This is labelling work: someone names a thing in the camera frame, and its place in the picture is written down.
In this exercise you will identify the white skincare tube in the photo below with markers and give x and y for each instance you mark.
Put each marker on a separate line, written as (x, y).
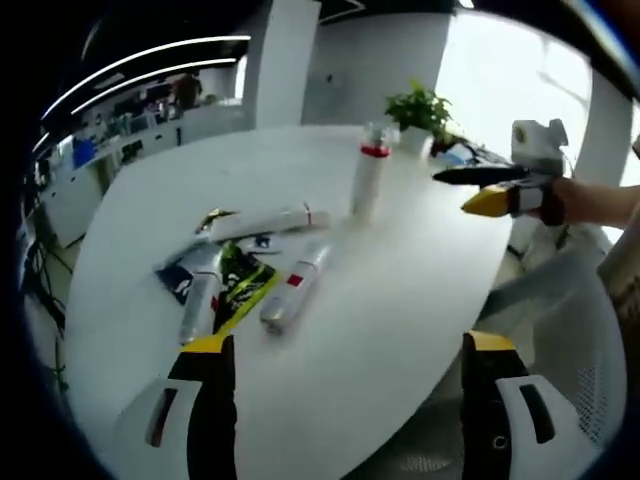
(270, 220)

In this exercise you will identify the small dark plant pot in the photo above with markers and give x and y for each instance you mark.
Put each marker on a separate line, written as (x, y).
(445, 145)

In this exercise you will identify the blue packet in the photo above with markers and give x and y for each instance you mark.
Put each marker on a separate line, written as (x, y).
(457, 156)

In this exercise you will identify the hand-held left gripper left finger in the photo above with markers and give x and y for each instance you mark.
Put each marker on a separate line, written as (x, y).
(210, 405)

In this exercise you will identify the person's right hand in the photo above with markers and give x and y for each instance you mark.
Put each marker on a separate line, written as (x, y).
(575, 202)

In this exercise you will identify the gold foil sachet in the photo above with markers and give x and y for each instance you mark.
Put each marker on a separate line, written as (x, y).
(212, 220)

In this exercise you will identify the green black sachet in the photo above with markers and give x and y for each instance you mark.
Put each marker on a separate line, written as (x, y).
(245, 290)

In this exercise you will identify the white pump bottle red collar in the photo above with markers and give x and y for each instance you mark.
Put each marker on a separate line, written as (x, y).
(369, 180)

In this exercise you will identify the white office counter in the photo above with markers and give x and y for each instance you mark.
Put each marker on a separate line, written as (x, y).
(75, 210)

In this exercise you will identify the potted green plant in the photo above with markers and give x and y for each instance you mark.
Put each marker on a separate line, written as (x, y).
(417, 107)

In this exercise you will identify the blue storage box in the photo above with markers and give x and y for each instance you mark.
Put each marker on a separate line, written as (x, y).
(84, 151)

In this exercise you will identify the dark desk clutter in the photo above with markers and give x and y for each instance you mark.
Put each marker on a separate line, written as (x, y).
(487, 154)

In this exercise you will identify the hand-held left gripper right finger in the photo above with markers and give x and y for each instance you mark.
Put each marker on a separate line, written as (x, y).
(482, 405)

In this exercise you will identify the clear small sachet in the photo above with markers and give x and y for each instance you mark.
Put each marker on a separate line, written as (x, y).
(262, 243)

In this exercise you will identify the dark blue silver sachet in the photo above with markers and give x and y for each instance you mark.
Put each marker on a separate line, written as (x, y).
(172, 277)

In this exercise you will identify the white bottle red square label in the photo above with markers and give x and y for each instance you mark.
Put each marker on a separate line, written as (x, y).
(295, 287)
(200, 300)

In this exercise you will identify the person's beige shirt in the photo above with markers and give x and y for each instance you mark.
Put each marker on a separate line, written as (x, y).
(625, 280)

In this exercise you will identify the grey mesh office chair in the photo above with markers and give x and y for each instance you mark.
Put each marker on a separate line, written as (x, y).
(565, 340)

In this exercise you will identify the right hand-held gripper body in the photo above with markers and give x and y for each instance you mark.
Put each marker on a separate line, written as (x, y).
(542, 145)

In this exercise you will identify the long ceiling light strip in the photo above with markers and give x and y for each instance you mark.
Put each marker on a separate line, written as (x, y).
(150, 52)
(160, 72)

